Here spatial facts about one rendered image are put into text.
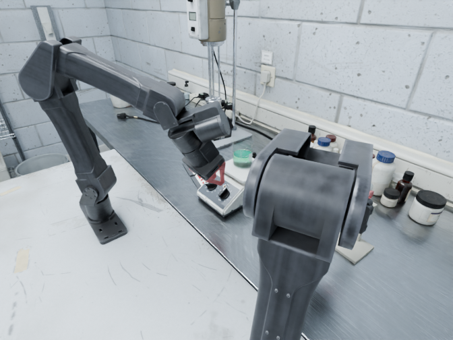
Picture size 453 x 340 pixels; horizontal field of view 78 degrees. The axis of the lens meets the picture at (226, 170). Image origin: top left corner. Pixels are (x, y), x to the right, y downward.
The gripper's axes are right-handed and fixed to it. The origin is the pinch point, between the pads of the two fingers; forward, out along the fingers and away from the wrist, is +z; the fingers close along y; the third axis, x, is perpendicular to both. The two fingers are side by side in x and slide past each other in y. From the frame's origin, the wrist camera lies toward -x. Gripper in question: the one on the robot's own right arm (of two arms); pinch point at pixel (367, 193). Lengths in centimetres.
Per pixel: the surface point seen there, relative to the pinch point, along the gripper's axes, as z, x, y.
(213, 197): -18.8, 12.7, 32.4
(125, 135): -23, 16, 97
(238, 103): 33, 8, 87
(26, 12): -35, -28, 272
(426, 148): 41.4, 2.6, 4.4
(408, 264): 6.0, 16.1, -11.1
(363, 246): 1.8, 15.3, -2.2
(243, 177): -10.7, 7.3, 29.3
